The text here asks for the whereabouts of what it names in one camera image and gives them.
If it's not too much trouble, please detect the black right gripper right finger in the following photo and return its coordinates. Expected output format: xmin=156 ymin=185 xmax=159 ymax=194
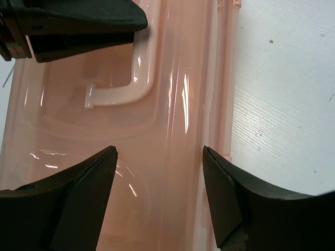
xmin=203 ymin=146 xmax=334 ymax=250

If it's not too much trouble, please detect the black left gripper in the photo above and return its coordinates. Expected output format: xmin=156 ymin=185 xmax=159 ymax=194
xmin=1 ymin=1 xmax=148 ymax=63

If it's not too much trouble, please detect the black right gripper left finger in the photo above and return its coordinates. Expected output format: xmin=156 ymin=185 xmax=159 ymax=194
xmin=1 ymin=146 xmax=118 ymax=250

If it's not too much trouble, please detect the pink plastic toolbox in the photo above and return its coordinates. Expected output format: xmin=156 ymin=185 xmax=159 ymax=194
xmin=1 ymin=1 xmax=241 ymax=250

